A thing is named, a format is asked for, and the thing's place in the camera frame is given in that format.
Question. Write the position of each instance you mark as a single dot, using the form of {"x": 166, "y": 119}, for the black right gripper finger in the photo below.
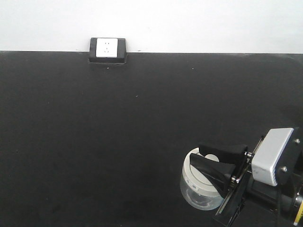
{"x": 218, "y": 173}
{"x": 233, "y": 154}

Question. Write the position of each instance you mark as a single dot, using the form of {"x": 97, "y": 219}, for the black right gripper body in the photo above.
{"x": 285, "y": 199}

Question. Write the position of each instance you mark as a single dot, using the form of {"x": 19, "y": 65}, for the glass jar with white lid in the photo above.
{"x": 196, "y": 189}

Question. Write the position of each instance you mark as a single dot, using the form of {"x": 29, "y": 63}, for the white power socket black box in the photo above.
{"x": 107, "y": 50}

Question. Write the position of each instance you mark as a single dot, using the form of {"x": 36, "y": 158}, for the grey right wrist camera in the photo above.
{"x": 263, "y": 164}

